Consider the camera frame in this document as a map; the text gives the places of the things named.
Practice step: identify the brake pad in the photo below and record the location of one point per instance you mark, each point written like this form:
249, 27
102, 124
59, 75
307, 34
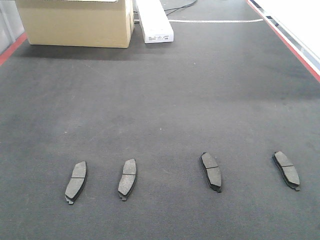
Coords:
76, 182
128, 179
212, 172
287, 170

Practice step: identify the dark grey conveyor belt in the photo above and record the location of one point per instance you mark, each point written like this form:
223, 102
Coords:
234, 91

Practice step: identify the long white box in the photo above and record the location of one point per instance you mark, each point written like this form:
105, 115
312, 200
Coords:
153, 21

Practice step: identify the cardboard box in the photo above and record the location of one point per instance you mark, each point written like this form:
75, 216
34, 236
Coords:
78, 23

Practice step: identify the white side guard panel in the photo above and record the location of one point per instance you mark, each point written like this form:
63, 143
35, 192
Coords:
301, 18

